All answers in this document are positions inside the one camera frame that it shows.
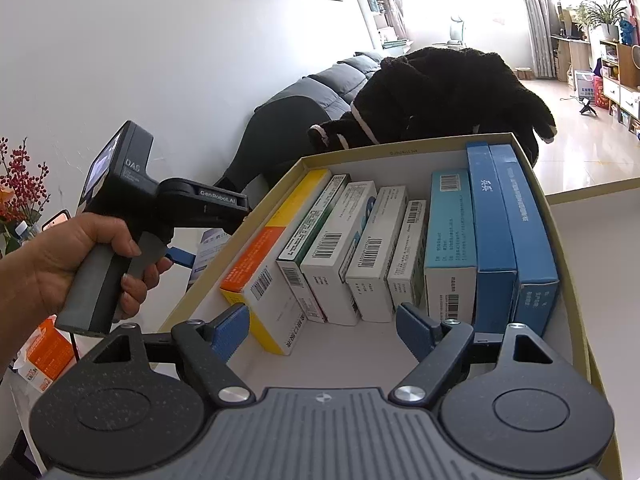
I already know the smartphone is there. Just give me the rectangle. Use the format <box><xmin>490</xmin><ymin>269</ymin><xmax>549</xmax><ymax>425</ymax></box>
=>
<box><xmin>39</xmin><ymin>209</ymin><xmax>72</xmax><ymax>233</ymax></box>

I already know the white and blue medicine box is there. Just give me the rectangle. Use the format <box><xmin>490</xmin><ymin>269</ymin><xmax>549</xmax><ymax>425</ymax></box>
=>
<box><xmin>300</xmin><ymin>180</ymin><xmax>378</xmax><ymax>326</ymax></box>

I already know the red berry flower arrangement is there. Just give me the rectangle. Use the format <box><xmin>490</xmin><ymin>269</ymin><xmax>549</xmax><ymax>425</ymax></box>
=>
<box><xmin>0</xmin><ymin>135</ymin><xmax>51</xmax><ymax>256</ymax></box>

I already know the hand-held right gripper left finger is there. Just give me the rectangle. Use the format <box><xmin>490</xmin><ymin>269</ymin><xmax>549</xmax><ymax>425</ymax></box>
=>
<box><xmin>92</xmin><ymin>303</ymin><xmax>254</xmax><ymax>407</ymax></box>

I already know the black chair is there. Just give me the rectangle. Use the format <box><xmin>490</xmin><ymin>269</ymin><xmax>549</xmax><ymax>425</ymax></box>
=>
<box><xmin>212</xmin><ymin>95</ymin><xmax>351</xmax><ymax>196</ymax></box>

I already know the white office chair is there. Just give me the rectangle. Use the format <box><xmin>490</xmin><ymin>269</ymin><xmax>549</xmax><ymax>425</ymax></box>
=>
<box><xmin>445</xmin><ymin>14</ymin><xmax>468</xmax><ymax>46</ymax></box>

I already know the wooden shelf cabinet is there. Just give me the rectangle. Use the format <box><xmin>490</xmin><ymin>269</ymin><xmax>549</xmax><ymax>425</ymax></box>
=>
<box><xmin>597</xmin><ymin>39</ymin><xmax>640</xmax><ymax>88</ymax></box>

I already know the light blue medicine box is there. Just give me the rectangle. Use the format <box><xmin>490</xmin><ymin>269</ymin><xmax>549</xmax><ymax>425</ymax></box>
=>
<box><xmin>423</xmin><ymin>168</ymin><xmax>477</xmax><ymax>326</ymax></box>

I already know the wooden computer desk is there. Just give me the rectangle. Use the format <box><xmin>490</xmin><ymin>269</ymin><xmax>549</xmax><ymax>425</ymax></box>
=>
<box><xmin>550</xmin><ymin>2</ymin><xmax>593</xmax><ymax>83</ymax></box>

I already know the red and white bag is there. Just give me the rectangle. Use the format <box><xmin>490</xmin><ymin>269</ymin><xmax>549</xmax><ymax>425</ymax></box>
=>
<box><xmin>572</xmin><ymin>70</ymin><xmax>603</xmax><ymax>106</ymax></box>

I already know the orange and white medicine box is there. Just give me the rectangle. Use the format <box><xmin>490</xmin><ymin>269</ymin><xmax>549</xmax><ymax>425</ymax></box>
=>
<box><xmin>10</xmin><ymin>317</ymin><xmax>78</xmax><ymax>393</ymax></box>

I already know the green potted plant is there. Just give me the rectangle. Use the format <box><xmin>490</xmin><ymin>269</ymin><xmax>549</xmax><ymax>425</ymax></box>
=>
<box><xmin>575</xmin><ymin>0</ymin><xmax>628</xmax><ymax>41</ymax></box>

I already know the white bookshelf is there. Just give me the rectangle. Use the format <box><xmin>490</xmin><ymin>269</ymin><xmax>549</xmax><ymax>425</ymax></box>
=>
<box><xmin>342</xmin><ymin>0</ymin><xmax>413</xmax><ymax>58</ymax></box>

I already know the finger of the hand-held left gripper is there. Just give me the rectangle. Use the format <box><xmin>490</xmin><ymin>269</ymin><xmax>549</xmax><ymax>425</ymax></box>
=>
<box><xmin>165</xmin><ymin>245</ymin><xmax>197</xmax><ymax>272</ymax></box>

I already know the orange and yellow medicine box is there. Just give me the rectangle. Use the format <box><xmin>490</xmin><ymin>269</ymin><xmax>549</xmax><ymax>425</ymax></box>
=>
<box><xmin>219</xmin><ymin>169</ymin><xmax>333</xmax><ymax>357</ymax></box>

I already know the green and white medicine box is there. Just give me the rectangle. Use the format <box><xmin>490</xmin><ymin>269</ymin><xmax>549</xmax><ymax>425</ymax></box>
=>
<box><xmin>276</xmin><ymin>174</ymin><xmax>351</xmax><ymax>323</ymax></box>

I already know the wide blue box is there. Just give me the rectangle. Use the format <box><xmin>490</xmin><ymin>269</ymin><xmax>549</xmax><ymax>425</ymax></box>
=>
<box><xmin>487</xmin><ymin>144</ymin><xmax>560</xmax><ymax>336</ymax></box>

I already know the tan cardboard box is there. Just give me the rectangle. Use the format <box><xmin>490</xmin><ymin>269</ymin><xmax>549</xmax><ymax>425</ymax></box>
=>
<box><xmin>157</xmin><ymin>132</ymin><xmax>607</xmax><ymax>401</ymax></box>

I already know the white marble desktop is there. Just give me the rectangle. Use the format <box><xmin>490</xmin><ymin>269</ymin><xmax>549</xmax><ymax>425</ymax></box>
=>
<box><xmin>0</xmin><ymin>280</ymin><xmax>191</xmax><ymax>480</ymax></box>

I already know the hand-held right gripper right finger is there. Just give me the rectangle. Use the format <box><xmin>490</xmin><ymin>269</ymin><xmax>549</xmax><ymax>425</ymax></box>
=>
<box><xmin>388</xmin><ymin>302</ymin><xmax>556</xmax><ymax>406</ymax></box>

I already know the purple medicine box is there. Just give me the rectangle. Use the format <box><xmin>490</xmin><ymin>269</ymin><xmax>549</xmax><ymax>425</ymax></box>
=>
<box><xmin>189</xmin><ymin>227</ymin><xmax>232</xmax><ymax>291</ymax></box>

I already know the narrow blue box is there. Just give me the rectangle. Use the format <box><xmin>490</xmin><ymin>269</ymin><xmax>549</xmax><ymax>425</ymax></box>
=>
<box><xmin>466</xmin><ymin>141</ymin><xmax>518</xmax><ymax>333</ymax></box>

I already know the black fleece coat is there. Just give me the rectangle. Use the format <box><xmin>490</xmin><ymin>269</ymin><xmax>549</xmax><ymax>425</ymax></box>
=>
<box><xmin>307</xmin><ymin>46</ymin><xmax>558</xmax><ymax>168</ymax></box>

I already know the tan cardboard box lid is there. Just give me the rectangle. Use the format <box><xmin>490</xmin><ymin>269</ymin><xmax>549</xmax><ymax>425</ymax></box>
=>
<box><xmin>545</xmin><ymin>177</ymin><xmax>640</xmax><ymax>480</ymax></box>

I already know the person's left hand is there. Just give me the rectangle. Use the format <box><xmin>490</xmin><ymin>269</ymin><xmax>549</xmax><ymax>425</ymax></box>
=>
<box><xmin>21</xmin><ymin>212</ymin><xmax>174</xmax><ymax>321</ymax></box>

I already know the person's left forearm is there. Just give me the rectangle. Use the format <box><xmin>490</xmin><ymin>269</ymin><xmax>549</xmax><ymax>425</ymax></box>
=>
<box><xmin>0</xmin><ymin>255</ymin><xmax>51</xmax><ymax>391</ymax></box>

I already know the white drawer cabinet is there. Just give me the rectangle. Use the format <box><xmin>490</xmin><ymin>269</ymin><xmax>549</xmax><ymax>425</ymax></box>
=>
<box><xmin>602</xmin><ymin>80</ymin><xmax>640</xmax><ymax>136</ymax></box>

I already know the grey curtain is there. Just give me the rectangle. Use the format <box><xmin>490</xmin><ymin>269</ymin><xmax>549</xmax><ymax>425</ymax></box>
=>
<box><xmin>512</xmin><ymin>0</ymin><xmax>561</xmax><ymax>81</ymax></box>

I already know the grey sofa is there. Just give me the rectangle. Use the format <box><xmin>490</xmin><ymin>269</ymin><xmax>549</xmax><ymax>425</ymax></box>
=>
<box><xmin>297</xmin><ymin>50</ymin><xmax>386</xmax><ymax>118</ymax></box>

